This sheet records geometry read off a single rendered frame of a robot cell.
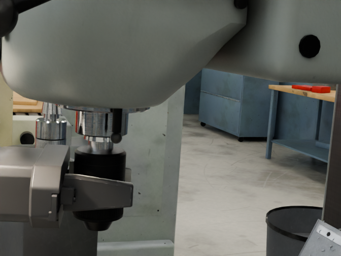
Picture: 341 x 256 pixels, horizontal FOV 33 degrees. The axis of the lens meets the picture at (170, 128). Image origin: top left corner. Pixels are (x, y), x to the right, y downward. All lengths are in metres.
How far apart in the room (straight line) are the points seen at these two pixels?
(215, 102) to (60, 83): 8.04
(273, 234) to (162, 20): 2.06
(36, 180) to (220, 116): 7.85
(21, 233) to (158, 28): 0.51
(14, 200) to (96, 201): 0.07
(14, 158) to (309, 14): 0.28
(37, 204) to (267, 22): 0.23
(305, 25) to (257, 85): 7.39
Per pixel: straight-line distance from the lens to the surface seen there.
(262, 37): 0.46
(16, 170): 0.50
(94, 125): 0.50
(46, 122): 0.88
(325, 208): 0.84
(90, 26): 0.42
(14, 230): 0.90
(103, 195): 0.50
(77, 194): 0.50
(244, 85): 7.75
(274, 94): 6.83
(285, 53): 0.45
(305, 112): 7.66
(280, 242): 2.42
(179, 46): 0.44
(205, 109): 8.79
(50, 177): 0.48
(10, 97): 2.25
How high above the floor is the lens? 1.37
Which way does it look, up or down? 9 degrees down
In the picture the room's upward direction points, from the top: 4 degrees clockwise
